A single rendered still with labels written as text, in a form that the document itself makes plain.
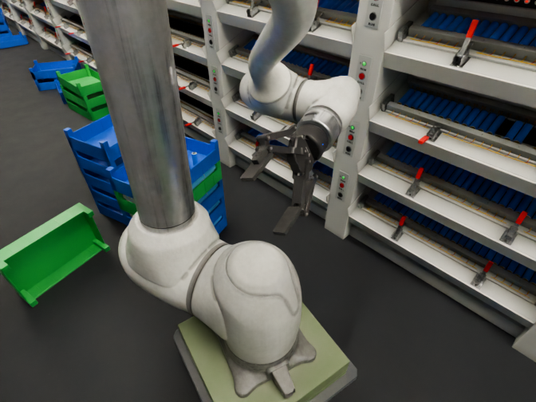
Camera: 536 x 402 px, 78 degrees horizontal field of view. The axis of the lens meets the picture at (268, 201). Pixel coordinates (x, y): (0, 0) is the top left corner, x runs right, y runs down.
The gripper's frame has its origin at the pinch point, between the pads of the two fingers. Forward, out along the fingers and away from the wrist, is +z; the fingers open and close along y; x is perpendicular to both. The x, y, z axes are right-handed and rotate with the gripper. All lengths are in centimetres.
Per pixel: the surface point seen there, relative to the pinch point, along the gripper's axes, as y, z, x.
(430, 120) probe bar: -18, -52, 15
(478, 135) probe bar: -22, -49, 26
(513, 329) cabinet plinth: -80, -31, 33
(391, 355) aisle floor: -67, -6, 6
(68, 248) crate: -15, 13, -93
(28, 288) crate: -16, 31, -95
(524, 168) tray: -28, -43, 35
